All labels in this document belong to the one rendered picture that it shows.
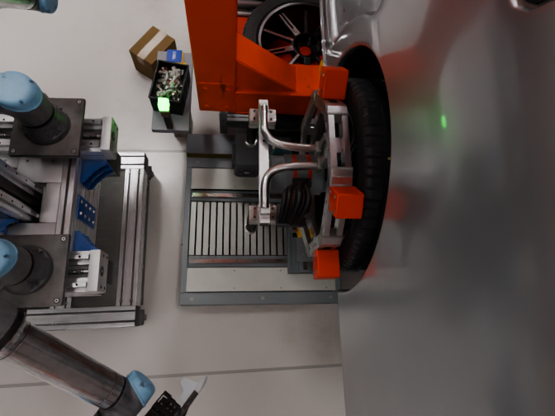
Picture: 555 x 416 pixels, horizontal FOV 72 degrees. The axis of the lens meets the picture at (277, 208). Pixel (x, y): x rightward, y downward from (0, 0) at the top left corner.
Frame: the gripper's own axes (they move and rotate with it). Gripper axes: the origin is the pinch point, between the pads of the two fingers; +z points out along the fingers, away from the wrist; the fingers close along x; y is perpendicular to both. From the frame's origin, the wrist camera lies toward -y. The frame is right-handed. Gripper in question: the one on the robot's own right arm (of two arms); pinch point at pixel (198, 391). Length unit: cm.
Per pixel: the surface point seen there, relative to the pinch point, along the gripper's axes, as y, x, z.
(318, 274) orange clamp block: -9.3, -36.1, 31.6
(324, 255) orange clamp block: -7, -41, 36
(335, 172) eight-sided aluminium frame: 4, -68, 28
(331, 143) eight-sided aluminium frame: 9, -73, 32
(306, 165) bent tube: 13, -62, 36
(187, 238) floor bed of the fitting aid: 52, 21, 84
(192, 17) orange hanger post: 69, -80, 40
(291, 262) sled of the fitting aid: 1, 3, 95
